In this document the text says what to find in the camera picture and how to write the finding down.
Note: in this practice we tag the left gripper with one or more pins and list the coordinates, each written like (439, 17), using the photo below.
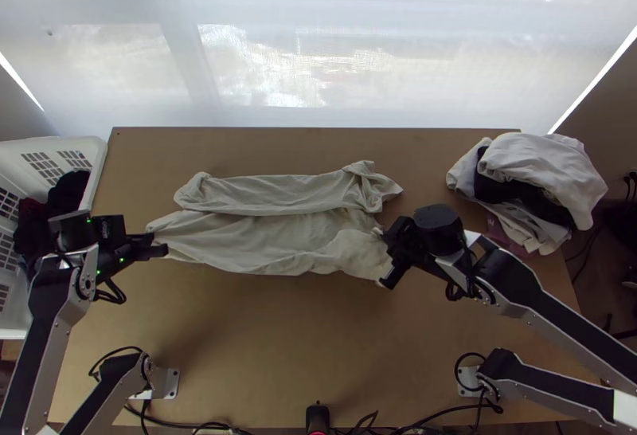
(130, 251)

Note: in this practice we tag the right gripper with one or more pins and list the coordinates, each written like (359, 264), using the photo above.
(404, 251)

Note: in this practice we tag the white t-shirt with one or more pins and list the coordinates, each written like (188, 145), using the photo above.
(273, 236)

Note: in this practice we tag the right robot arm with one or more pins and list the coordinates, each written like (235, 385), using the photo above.
(527, 290)

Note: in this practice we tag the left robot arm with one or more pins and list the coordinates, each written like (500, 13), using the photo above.
(45, 335)

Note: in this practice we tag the heap of clothes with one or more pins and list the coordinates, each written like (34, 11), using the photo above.
(69, 191)

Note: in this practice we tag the white laundry basket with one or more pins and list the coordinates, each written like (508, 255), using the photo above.
(95, 156)

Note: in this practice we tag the pile of folded clothes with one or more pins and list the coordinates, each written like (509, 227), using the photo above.
(547, 166)

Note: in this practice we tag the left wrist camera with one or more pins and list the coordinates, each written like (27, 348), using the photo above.
(108, 228)

